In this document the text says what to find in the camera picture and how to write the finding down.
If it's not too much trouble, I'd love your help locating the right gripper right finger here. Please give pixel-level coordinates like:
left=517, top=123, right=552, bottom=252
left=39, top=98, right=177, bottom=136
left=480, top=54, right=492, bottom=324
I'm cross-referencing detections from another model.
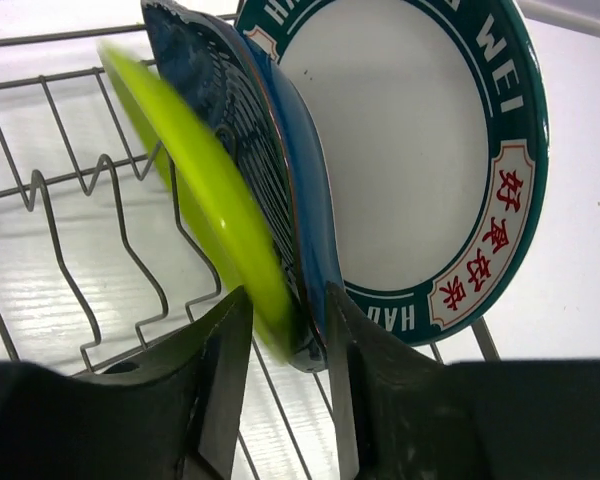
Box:
left=325, top=284, right=600, bottom=479

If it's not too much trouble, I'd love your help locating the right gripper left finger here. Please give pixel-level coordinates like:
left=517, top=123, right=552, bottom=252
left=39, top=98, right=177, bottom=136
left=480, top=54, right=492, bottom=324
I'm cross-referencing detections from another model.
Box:
left=0, top=288, right=253, bottom=479

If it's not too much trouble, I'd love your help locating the lime green plate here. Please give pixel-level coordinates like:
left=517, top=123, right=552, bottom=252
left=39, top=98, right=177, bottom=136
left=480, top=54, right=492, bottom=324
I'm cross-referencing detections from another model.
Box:
left=98, top=42, right=296, bottom=363

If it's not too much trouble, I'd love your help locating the green rimmed white plate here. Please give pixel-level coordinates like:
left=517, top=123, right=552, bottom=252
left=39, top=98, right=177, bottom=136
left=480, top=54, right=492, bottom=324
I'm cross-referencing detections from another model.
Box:
left=236, top=1, right=549, bottom=346

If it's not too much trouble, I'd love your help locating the dark blue shell plate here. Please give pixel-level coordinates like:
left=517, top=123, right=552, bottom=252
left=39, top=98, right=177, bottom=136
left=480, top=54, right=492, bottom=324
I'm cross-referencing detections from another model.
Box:
left=141, top=1, right=343, bottom=373

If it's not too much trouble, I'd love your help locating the wire dish rack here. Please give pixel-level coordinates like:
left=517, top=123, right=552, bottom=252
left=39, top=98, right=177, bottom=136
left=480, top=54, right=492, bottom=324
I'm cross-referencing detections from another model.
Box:
left=0, top=19, right=501, bottom=480

